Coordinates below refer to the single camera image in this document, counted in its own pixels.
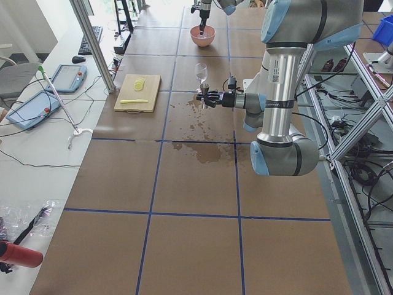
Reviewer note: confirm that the aluminium frame post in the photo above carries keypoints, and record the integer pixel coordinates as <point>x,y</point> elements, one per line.
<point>85,24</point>

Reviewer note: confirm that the red water bottle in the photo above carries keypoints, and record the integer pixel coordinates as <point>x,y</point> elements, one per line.
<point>19,255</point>

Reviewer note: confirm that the clear ice cubes pile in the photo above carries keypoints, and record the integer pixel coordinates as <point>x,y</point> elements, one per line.
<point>204,36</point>

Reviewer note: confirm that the blue teach pendant near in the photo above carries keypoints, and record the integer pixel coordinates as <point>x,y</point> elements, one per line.
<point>34,110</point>

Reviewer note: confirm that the blue teach pendant far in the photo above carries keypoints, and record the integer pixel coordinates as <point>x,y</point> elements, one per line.
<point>68,78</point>

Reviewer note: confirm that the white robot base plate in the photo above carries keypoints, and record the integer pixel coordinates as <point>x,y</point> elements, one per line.
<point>248,86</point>

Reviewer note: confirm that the pink bowl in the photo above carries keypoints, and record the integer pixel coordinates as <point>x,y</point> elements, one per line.
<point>205,39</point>

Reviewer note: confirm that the blue storage bin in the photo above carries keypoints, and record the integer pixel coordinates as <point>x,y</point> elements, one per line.
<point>384,31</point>

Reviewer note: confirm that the bamboo cutting board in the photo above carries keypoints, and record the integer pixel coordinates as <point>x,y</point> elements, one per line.
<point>149,92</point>

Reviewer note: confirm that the steel double jigger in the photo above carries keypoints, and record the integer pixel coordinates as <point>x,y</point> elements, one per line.
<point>204,87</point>

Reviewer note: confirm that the yellow plastic knife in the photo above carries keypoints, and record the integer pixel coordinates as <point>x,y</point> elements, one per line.
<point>133,101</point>

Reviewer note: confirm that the blue teach pendant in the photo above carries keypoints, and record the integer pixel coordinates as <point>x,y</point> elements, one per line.
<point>34,110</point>
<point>68,78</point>

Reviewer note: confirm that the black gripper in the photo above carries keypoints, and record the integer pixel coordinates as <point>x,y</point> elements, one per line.
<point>228,99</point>
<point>204,5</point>

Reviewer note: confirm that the grabber stick green tip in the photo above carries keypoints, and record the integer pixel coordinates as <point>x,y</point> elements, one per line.
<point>77,130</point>

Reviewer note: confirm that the grey chair left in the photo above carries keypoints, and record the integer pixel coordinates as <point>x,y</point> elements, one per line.
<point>14,78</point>

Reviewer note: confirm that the clear wine glass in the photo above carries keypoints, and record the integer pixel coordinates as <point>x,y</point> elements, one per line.
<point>201,73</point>

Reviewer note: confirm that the clear plastic bag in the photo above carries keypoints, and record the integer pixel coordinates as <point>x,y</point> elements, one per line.
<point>18,221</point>

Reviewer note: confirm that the black computer mouse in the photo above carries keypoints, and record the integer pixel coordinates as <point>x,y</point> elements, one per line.
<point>78,59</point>

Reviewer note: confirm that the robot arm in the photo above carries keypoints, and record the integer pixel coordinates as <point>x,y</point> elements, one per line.
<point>288,28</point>
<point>228,6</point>

